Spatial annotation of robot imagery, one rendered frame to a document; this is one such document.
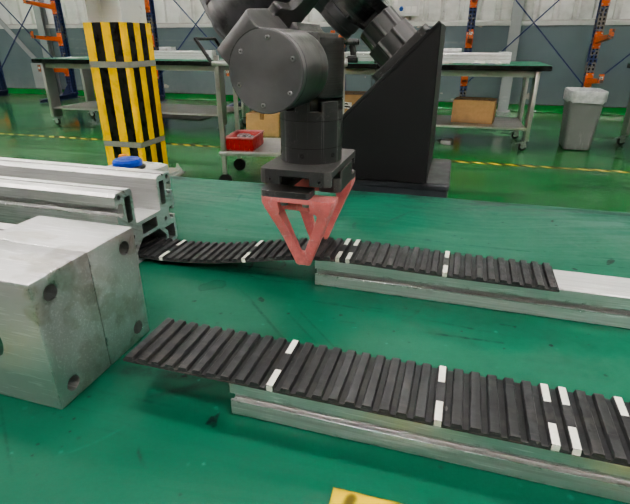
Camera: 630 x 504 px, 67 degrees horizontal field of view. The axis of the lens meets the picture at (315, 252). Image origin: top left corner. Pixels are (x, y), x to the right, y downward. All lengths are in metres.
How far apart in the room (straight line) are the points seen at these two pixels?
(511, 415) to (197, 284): 0.32
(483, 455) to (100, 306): 0.27
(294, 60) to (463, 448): 0.27
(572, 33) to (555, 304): 7.64
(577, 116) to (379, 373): 5.08
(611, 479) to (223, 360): 0.23
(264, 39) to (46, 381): 0.27
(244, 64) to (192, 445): 0.26
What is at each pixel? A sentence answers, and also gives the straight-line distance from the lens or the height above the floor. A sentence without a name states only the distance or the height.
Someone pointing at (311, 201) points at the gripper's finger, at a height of 0.88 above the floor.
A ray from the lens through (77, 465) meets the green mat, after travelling 0.34.
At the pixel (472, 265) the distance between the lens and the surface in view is 0.47.
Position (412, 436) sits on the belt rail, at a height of 0.79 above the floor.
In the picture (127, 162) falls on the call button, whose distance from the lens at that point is 0.71.
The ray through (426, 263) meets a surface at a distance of 0.46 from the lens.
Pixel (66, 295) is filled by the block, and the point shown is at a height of 0.85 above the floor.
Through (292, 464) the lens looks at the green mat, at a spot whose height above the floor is 0.78.
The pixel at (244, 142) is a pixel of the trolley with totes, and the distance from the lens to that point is 3.51.
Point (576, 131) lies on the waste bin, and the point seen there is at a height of 0.18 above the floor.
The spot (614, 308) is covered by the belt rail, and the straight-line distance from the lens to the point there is 0.48.
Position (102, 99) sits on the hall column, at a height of 0.61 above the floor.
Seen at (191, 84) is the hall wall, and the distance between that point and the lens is 9.13.
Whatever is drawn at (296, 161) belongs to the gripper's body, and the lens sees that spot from 0.44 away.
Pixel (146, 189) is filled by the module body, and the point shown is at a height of 0.85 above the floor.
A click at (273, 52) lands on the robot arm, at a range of 0.36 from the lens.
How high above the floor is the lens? 1.01
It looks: 24 degrees down
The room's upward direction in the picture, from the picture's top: straight up
